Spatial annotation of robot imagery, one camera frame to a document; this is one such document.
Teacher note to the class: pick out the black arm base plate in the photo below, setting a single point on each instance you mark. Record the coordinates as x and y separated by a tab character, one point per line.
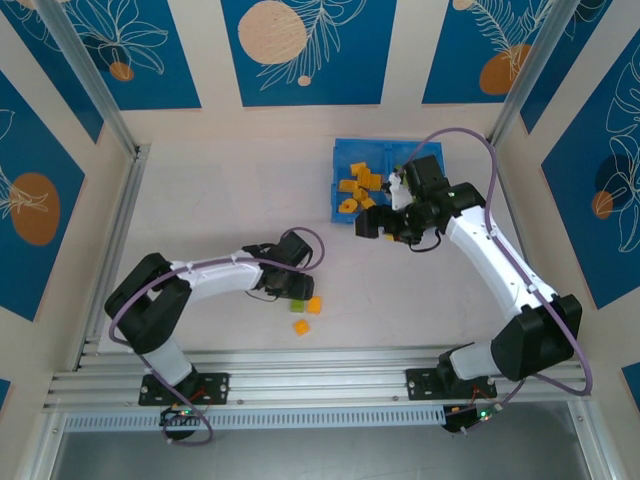
420	382
215	387

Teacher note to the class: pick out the aluminium side rail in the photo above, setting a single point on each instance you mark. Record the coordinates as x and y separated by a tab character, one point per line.
127	210
515	220

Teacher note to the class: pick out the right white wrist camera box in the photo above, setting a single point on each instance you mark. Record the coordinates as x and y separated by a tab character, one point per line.
400	195

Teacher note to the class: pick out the yellow wedge lego brick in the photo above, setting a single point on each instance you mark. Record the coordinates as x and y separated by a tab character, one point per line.
361	193

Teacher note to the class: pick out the small circuit board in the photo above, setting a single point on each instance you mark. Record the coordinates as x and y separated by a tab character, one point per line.
175	416
465	419

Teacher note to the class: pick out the wide aluminium base rail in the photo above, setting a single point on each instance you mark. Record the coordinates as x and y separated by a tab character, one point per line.
320	370

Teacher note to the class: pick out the yellow round lego with hole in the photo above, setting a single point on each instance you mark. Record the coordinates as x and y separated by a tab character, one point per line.
348	206

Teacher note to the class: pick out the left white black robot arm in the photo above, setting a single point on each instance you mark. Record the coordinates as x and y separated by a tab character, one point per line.
215	280

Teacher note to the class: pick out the blue floral wall panel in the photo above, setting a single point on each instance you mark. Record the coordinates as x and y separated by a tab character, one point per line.
575	60
55	55
350	60
30	165
632	382
4	395
450	50
575	225
150	60

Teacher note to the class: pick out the aluminium frame post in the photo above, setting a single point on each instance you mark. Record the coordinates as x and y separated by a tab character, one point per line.
590	440
532	70
47	445
89	70

